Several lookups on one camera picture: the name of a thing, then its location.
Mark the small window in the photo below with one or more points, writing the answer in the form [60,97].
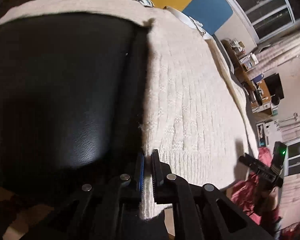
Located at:
[297,155]

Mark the blue folding chair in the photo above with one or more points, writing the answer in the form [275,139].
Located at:
[258,78]

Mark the black flat screen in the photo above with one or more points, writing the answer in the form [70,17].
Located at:
[273,85]

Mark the wooden desk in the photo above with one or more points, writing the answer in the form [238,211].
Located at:
[242,72]

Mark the white knit sweater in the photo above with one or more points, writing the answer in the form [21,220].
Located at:
[190,105]

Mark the white deer print pillow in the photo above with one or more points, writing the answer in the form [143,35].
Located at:
[180,15]

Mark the large barred window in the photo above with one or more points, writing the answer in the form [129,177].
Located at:
[260,5]

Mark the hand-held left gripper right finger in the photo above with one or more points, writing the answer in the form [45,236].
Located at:
[156,175]

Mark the wooden chair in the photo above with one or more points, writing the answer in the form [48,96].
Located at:
[263,91]

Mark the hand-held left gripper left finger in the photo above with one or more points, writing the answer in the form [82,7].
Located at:
[140,177]

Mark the small white fan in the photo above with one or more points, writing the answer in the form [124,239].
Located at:
[275,102]

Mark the low white shelf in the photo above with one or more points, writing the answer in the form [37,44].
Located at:
[267,132]

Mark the pink ruffled bedspread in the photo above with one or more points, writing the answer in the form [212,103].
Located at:
[242,190]

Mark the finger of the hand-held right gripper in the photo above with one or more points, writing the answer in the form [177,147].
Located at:
[258,162]
[250,166]

